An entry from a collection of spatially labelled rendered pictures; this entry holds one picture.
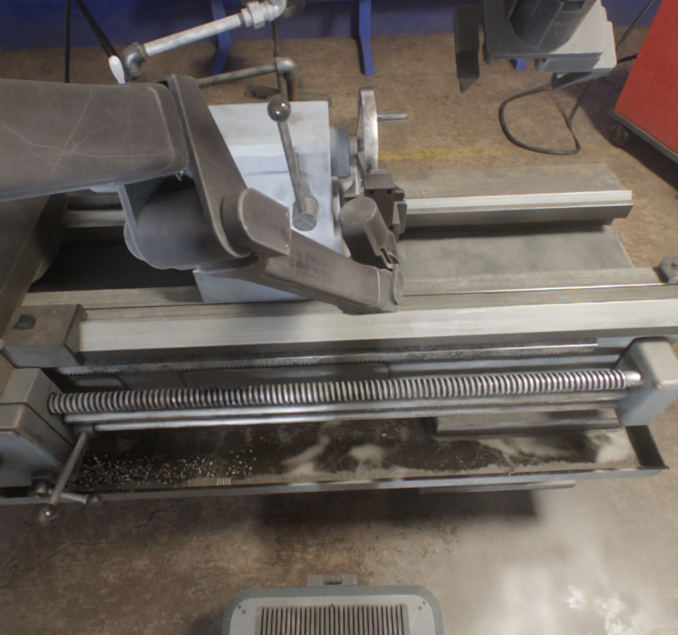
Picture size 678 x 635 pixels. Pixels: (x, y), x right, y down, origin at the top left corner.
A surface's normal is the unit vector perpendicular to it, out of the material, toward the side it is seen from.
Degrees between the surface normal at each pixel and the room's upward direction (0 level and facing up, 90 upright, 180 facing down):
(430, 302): 0
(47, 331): 0
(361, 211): 21
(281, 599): 0
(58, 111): 67
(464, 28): 30
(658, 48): 90
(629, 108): 90
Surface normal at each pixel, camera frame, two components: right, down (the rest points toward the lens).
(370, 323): 0.00, -0.06
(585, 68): 0.03, 0.99
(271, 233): 0.91, -0.09
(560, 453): -0.02, -0.63
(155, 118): 0.78, -0.06
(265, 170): 0.04, 0.68
